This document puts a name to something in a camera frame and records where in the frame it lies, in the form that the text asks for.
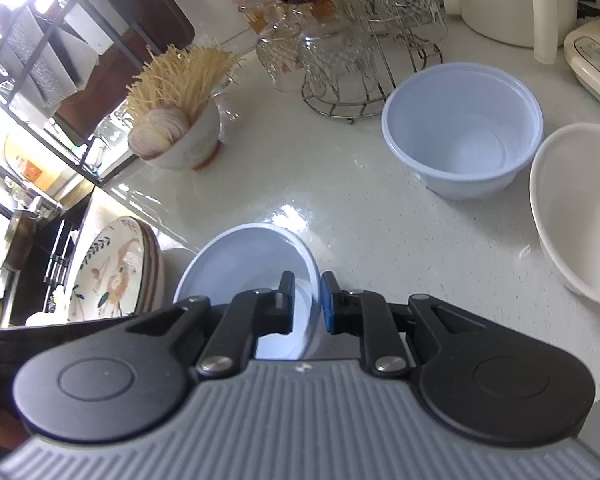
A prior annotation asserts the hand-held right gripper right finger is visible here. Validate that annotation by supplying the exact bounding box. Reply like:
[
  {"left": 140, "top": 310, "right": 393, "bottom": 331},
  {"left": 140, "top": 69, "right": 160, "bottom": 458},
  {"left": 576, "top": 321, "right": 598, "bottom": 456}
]
[{"left": 321, "top": 271, "right": 481, "bottom": 378}]

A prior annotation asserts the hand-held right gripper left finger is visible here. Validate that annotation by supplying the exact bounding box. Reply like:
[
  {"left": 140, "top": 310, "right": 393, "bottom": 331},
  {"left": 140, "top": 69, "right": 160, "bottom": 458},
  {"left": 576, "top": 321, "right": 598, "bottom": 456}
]
[{"left": 127, "top": 271, "right": 296, "bottom": 380}]

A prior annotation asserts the blue plastic bowl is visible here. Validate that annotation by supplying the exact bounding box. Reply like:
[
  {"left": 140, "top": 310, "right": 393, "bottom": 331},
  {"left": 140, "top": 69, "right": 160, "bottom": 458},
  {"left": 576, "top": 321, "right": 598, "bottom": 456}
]
[
  {"left": 381, "top": 62, "right": 544, "bottom": 202},
  {"left": 172, "top": 223, "right": 326, "bottom": 361}
]

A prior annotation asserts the floral painted plate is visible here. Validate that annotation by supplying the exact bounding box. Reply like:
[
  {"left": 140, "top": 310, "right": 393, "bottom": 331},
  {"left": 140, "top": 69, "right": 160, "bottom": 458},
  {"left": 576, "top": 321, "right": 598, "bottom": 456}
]
[{"left": 65, "top": 216, "right": 153, "bottom": 322}]

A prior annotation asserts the yellow sponge cloth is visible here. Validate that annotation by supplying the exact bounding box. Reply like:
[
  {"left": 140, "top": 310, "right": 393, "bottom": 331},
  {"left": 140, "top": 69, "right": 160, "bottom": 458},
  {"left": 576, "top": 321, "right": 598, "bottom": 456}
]
[{"left": 25, "top": 310, "right": 68, "bottom": 328}]

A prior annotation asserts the black kitchen sink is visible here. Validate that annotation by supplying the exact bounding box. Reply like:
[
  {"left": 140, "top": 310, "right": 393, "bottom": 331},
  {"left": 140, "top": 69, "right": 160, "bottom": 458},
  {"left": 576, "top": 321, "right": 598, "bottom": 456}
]
[{"left": 0, "top": 200, "right": 88, "bottom": 328}]

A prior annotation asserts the bundle of dark chopsticks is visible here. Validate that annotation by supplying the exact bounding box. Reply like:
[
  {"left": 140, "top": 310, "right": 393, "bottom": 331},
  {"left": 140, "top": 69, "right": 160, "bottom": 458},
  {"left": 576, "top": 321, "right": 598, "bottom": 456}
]
[{"left": 42, "top": 220, "right": 81, "bottom": 286}]

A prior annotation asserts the steel pot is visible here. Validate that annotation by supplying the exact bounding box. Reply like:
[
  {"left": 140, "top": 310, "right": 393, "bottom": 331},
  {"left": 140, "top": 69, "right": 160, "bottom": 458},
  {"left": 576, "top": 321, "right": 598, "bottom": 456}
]
[{"left": 2, "top": 210, "right": 38, "bottom": 271}]

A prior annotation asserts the white bowl holding garlic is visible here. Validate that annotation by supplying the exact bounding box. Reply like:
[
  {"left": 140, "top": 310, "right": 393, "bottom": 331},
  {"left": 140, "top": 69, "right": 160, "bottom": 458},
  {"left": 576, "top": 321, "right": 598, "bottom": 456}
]
[{"left": 137, "top": 100, "right": 222, "bottom": 172}]

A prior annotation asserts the yellow detergent bottle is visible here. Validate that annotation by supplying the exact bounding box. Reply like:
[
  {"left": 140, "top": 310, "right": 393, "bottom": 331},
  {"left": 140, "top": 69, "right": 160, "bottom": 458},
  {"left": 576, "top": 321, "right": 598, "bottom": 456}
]
[{"left": 4, "top": 132, "right": 81, "bottom": 193}]

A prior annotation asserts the garlic bulb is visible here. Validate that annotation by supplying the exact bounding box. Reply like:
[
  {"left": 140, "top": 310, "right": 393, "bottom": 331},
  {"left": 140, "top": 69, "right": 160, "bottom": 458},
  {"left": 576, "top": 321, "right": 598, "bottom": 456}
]
[{"left": 128, "top": 105, "right": 191, "bottom": 158}]

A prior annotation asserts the small clear drinking glass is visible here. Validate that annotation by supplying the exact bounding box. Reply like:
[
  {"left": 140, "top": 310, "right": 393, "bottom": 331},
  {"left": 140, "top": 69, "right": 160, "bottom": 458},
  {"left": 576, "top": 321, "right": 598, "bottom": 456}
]
[{"left": 87, "top": 110, "right": 131, "bottom": 171}]

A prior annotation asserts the upturned clear glass cup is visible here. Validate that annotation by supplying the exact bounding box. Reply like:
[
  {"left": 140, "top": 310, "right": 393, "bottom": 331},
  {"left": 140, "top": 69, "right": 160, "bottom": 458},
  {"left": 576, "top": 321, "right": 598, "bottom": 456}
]
[
  {"left": 352, "top": 0, "right": 448, "bottom": 46},
  {"left": 300, "top": 25, "right": 381, "bottom": 101},
  {"left": 255, "top": 20, "right": 306, "bottom": 92}
]

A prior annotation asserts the bundle of dried noodles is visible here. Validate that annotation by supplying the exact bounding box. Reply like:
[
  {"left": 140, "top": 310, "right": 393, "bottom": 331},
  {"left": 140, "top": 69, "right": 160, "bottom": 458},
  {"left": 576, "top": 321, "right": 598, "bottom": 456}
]
[{"left": 125, "top": 44, "right": 246, "bottom": 126}]

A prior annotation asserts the white ceramic bowl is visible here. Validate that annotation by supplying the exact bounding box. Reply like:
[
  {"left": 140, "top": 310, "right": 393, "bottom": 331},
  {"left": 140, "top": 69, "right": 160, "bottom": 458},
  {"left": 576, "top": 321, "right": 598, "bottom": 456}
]
[{"left": 529, "top": 122, "right": 600, "bottom": 308}]

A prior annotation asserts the hammered steel cleaver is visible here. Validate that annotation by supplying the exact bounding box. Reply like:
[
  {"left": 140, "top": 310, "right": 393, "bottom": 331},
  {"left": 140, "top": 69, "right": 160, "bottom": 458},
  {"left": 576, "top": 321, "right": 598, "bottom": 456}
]
[{"left": 7, "top": 7, "right": 76, "bottom": 111}]

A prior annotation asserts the brown cutting board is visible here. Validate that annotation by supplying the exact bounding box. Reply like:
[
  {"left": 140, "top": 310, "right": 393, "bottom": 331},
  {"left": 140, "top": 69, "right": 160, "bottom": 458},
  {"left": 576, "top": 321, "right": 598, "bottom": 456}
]
[{"left": 55, "top": 0, "right": 197, "bottom": 133}]

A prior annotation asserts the black dish rack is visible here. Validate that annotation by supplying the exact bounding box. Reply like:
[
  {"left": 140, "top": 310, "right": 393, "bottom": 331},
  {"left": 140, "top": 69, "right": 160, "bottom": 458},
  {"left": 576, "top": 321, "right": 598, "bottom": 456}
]
[{"left": 0, "top": 0, "right": 146, "bottom": 186}]

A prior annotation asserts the white electric cooker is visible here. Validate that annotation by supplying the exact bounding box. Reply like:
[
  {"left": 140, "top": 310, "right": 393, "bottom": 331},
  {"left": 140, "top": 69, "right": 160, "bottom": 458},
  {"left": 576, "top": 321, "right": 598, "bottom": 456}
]
[{"left": 442, "top": 0, "right": 578, "bottom": 65}]

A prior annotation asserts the white kettle heating base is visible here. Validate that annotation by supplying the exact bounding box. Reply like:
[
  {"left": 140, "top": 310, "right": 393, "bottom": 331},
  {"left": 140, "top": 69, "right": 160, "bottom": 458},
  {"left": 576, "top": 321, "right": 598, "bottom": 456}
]
[{"left": 564, "top": 19, "right": 600, "bottom": 121}]

